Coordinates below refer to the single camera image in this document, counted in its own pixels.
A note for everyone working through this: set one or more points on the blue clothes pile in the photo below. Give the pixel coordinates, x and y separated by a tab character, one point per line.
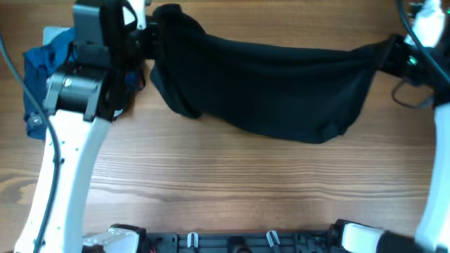
39	64

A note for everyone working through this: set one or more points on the black t-shirt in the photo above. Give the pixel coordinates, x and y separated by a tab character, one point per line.
309	95

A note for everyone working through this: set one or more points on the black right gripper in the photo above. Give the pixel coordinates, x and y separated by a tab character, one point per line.
394	55

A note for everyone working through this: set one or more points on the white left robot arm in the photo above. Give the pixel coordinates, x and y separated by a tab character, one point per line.
83	98

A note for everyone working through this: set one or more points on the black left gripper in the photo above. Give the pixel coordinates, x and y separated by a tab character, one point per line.
148	36

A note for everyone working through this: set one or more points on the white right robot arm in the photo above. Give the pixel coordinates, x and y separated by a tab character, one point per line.
377	174

